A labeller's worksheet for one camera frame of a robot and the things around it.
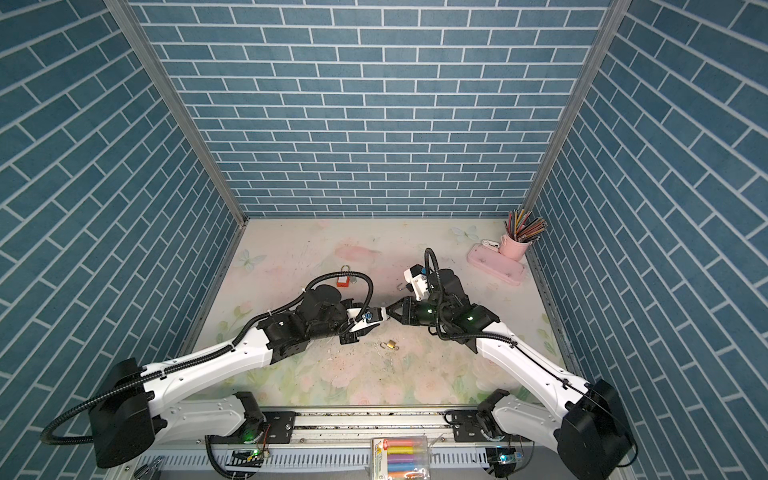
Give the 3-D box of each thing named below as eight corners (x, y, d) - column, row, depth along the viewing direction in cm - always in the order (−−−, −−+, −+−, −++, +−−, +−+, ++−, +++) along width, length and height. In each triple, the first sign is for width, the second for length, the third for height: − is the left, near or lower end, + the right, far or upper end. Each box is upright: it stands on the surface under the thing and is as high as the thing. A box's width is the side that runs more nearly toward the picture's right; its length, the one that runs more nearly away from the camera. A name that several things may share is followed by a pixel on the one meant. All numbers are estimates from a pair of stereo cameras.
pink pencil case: (463, 261, 110) (464, 257, 108) (474, 244, 115) (476, 240, 113) (516, 289, 102) (518, 285, 100) (526, 269, 108) (528, 265, 106)
